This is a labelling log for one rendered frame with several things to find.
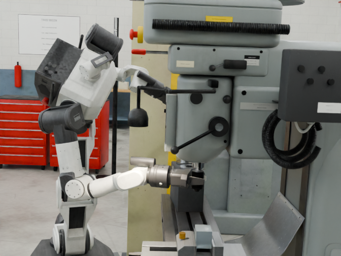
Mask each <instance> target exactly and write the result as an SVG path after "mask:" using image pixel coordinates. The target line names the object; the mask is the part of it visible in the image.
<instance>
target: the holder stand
mask: <svg viewBox="0 0 341 256"><path fill-rule="evenodd" d="M171 168H172V169H184V170H185V169H192V170H195V169H194V168H193V167H192V163H191V162H188V163H184V162H181V160H180V159H179V160H177V161H172V164H171ZM203 195H204V185H203V189H201V190H200V191H194V189H192V188H191V185H189V186H188V188H187V189H184V188H181V187H175V186H170V198H171V200H172V202H173V204H174V206H175V208H176V210H177V212H203Z"/></svg>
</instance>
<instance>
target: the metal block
mask: <svg viewBox="0 0 341 256"><path fill-rule="evenodd" d="M194 236H195V242H196V246H197V248H201V249H211V248H212V229H211V226H210V225H195V231H194Z"/></svg>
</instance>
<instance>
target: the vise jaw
mask: <svg viewBox="0 0 341 256"><path fill-rule="evenodd" d="M182 232H185V233H186V238H185V239H179V233H178V234H177V235H176V245H177V254H178V256H196V248H197V246H196V242H195V236H194V232H193V231H182Z"/></svg>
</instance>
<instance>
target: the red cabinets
mask: <svg viewBox="0 0 341 256"><path fill-rule="evenodd" d="M48 108H50V107H49V106H46V105H43V104H42V103H41V102H40V99H39V96H35V95H7V94H6V95H2V96H0V169H2V167H3V164H11V165H41V169H42V170H44V169H45V166H46V165H47V164H50V166H52V167H54V168H53V170H54V171H57V167H59V164H58V158H57V152H56V145H55V139H54V133H50V134H44V133H43V132H42V131H41V129H40V127H39V123H38V118H39V114H40V113H41V112H42V111H44V110H46V109H48ZM109 109H110V99H107V100H106V102H105V104H104V106H103V108H102V109H101V111H100V113H99V116H98V117H97V118H96V119H95V136H94V148H93V150H92V153H91V155H90V157H89V169H95V173H96V174H98V173H99V169H101V168H102V167H105V164H106V163H107V162H108V161H109ZM77 137H89V129H87V131H86V132H85V133H83V134H79V135H77Z"/></svg>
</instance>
